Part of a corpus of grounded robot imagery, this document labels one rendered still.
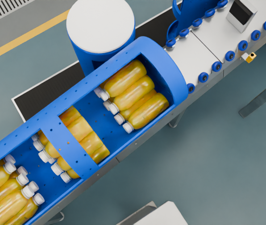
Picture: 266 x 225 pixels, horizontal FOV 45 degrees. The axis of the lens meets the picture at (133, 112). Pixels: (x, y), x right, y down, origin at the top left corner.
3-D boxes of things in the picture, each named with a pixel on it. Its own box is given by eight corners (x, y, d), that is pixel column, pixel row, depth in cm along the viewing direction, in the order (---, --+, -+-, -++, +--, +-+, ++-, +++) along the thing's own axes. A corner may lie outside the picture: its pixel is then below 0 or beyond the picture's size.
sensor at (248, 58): (252, 60, 139) (257, 55, 135) (248, 64, 139) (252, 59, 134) (240, 47, 141) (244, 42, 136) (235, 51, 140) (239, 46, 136)
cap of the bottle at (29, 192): (31, 199, 106) (35, 196, 106) (24, 194, 103) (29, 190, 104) (28, 192, 109) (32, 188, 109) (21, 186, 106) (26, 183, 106)
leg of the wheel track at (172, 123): (178, 124, 224) (194, 97, 163) (172, 129, 223) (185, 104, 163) (173, 118, 225) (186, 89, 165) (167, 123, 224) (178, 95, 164)
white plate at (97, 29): (53, 33, 128) (53, 34, 129) (112, 64, 124) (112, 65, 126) (89, -19, 134) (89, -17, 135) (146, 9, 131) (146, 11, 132)
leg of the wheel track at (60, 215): (66, 217, 209) (37, 224, 148) (58, 222, 208) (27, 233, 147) (60, 210, 210) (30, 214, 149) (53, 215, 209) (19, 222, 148)
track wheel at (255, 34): (260, 28, 133) (256, 27, 135) (253, 34, 133) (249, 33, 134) (262, 37, 136) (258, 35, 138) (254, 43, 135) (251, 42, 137)
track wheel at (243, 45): (247, 38, 132) (244, 37, 134) (239, 45, 131) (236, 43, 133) (249, 47, 135) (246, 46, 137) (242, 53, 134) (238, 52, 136)
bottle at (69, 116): (75, 107, 108) (33, 139, 105) (87, 122, 110) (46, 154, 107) (72, 105, 114) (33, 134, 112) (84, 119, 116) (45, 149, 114)
